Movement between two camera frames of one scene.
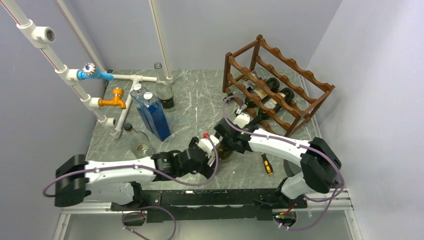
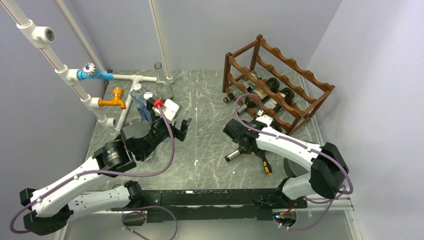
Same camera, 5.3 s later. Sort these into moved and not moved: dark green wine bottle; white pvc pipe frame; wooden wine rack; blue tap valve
Moved: dark green wine bottle
Not moved: wooden wine rack; blue tap valve; white pvc pipe frame
